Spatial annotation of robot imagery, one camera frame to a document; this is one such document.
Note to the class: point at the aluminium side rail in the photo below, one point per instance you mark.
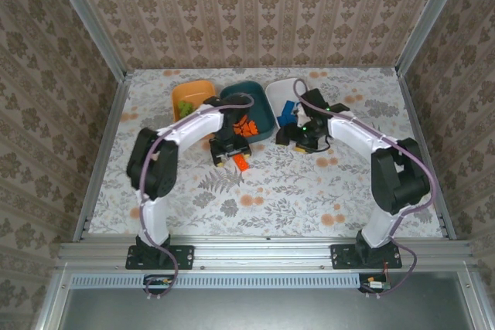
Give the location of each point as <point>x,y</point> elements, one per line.
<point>105,152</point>
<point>420,133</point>

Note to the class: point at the aluminium frame beam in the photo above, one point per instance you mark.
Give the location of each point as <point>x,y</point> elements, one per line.
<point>263,254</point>

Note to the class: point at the orange plastic container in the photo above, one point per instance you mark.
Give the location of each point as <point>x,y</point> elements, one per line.
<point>189,90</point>

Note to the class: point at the white plastic container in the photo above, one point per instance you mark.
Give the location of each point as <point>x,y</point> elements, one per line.
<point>280,92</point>

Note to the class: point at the floral patterned table cover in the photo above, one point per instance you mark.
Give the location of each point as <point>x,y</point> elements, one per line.
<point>348,198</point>

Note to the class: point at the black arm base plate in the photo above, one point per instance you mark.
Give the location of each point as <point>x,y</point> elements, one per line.
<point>185,256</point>
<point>342,256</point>

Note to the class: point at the green lego brick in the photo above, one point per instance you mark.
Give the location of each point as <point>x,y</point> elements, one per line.
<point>181,106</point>
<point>188,113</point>

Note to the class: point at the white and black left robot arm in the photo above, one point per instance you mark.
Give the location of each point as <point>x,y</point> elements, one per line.
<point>193,125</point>

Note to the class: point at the orange lego brick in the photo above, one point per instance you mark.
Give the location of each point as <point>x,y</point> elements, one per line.
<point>244,118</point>
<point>238,128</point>
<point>241,162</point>
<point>252,128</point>

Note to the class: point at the aluminium frame post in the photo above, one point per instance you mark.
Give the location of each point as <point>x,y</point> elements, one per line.
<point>89,21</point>
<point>433,13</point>

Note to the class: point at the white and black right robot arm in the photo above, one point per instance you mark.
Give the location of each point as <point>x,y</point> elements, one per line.
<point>352,129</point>

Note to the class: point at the small electronics connector board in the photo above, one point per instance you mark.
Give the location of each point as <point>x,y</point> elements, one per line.
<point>158,281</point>
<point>375,284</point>

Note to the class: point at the grey metal panel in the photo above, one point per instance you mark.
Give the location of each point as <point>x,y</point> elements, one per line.
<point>270,310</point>

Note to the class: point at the teal plastic container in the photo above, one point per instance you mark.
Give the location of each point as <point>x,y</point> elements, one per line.
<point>263,113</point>

